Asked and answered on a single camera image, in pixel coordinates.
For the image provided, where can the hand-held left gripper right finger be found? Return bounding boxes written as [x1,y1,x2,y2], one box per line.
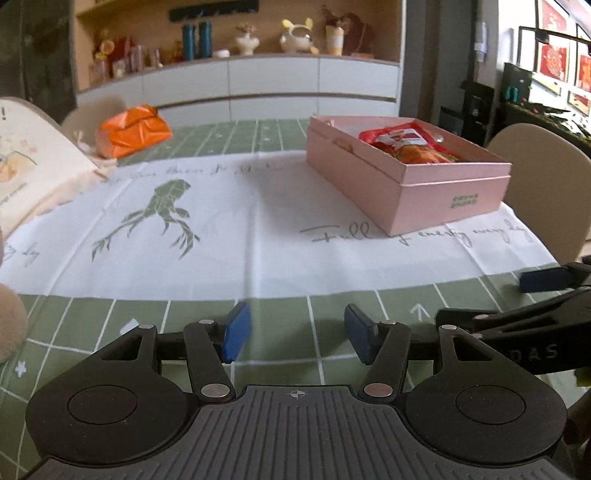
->
[344,303,506,403]

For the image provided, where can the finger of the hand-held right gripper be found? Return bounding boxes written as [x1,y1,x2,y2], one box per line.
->
[436,287,591,335]
[518,261,591,295]

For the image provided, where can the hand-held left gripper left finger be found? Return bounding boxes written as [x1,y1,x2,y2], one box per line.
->
[95,301,253,403]

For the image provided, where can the pink cardboard box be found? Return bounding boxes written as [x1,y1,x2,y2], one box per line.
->
[307,115,513,235]

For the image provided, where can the red snack packet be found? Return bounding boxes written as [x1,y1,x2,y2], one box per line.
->
[359,126,462,165]

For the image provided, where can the green white printed tablecloth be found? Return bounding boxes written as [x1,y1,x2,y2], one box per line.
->
[0,119,578,467]

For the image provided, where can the black fish tank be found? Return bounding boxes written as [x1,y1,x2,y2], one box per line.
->
[499,62,591,139]

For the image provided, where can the black water dispenser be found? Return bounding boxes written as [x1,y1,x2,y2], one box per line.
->
[438,80,502,148]

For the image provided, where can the group of red framed pictures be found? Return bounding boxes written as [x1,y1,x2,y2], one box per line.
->
[538,0,591,116]

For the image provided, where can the orange bag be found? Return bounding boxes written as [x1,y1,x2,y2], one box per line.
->
[96,104,173,160]

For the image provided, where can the cream tote bag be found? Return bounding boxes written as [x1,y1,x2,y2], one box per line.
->
[0,97,116,241]

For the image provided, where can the white vase with flowers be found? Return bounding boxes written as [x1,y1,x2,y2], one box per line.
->
[235,23,259,56]

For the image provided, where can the yellow white cup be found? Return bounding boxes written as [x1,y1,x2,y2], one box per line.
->
[325,25,345,56]

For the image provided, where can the cream rabbit ornament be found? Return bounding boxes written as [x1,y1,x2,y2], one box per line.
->
[279,18,320,55]

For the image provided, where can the dark red round decoration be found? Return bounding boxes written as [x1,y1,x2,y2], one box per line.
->
[344,13,376,57]

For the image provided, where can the red gold ornament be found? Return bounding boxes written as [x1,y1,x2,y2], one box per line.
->
[95,30,134,70]

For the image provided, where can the dark glass display cabinet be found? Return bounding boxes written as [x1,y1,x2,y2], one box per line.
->
[0,0,77,125]

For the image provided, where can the white wall device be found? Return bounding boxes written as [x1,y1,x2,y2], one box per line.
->
[475,21,490,63]

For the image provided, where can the black wall hook rail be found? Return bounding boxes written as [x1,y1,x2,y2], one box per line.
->
[168,0,257,21]

